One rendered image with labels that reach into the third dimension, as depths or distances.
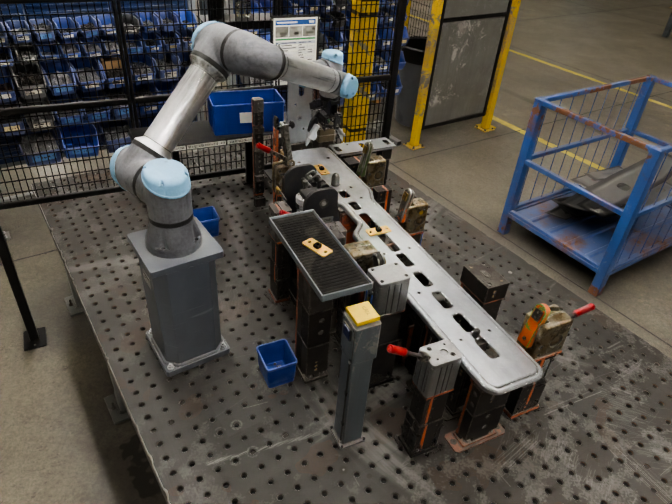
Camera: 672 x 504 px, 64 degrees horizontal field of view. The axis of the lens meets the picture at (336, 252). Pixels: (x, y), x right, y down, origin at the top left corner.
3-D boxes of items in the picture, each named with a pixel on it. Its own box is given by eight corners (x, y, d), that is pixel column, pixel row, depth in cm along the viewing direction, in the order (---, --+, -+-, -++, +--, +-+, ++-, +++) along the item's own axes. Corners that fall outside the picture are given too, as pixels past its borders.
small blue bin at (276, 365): (298, 382, 165) (298, 362, 160) (267, 392, 162) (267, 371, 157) (285, 357, 173) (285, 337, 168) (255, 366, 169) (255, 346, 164)
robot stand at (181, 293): (167, 378, 163) (150, 273, 140) (145, 335, 177) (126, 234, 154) (231, 352, 173) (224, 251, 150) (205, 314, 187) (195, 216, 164)
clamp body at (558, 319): (545, 409, 164) (585, 320, 143) (507, 425, 158) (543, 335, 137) (521, 383, 171) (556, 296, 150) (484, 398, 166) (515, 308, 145)
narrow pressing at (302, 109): (311, 141, 237) (315, 62, 217) (286, 144, 232) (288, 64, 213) (311, 140, 237) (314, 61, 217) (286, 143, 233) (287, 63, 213)
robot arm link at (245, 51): (257, 34, 136) (365, 72, 175) (229, 24, 142) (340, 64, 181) (245, 80, 139) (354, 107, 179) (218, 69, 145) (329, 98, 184)
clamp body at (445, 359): (444, 450, 149) (471, 359, 128) (409, 464, 145) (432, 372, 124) (425, 423, 156) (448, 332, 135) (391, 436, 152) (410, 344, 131)
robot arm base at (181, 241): (157, 264, 143) (152, 233, 138) (138, 236, 153) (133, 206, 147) (210, 248, 151) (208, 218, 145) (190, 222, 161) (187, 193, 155)
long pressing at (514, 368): (556, 373, 136) (558, 369, 135) (485, 400, 128) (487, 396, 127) (327, 147, 235) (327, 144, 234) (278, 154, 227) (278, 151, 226)
